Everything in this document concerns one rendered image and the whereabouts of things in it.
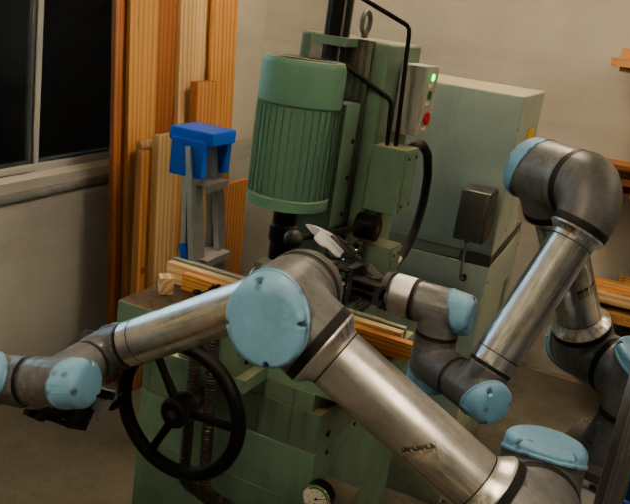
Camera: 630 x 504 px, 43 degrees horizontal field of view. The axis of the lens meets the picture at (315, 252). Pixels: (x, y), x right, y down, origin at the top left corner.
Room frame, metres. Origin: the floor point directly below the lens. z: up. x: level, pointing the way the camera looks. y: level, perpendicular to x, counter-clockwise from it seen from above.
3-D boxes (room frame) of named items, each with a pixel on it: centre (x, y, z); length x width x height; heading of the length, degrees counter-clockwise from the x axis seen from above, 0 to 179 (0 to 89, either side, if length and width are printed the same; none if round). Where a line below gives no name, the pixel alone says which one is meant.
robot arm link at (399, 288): (1.35, -0.17, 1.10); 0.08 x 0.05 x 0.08; 156
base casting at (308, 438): (1.77, 0.03, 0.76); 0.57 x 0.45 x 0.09; 156
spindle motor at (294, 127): (1.65, 0.08, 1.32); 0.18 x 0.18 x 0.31
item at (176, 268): (1.67, 0.07, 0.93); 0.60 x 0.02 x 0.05; 66
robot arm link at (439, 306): (1.32, -0.24, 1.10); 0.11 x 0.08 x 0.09; 66
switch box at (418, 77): (1.89, -0.18, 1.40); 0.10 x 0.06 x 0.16; 156
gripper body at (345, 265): (1.37, -0.09, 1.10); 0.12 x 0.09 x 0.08; 66
